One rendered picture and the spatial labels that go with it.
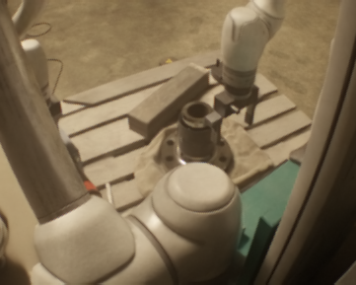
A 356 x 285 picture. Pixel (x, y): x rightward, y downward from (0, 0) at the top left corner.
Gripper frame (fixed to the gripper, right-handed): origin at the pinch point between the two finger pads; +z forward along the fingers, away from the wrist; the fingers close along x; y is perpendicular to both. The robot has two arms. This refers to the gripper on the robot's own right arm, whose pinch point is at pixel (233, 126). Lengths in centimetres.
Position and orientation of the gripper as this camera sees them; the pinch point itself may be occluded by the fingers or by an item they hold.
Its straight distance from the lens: 118.3
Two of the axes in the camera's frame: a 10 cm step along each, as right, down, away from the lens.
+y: 5.9, 5.7, -5.7
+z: 0.1, 7.1, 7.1
